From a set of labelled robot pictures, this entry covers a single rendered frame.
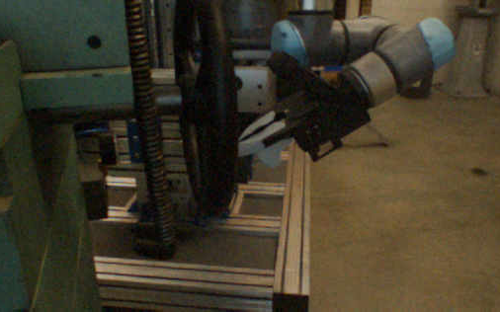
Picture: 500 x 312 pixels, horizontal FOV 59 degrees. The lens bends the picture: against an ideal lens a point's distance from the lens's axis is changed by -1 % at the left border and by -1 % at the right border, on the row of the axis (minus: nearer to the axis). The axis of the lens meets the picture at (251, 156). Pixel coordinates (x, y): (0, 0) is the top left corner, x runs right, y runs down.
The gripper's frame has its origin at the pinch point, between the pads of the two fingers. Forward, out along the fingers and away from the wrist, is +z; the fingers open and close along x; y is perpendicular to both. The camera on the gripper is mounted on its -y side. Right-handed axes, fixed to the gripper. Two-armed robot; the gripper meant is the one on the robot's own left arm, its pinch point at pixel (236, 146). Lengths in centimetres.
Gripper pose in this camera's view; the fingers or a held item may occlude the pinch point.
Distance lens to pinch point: 65.9
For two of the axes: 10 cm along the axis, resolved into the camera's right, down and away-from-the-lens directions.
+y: 4.4, 7.4, 5.1
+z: -8.6, 5.1, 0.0
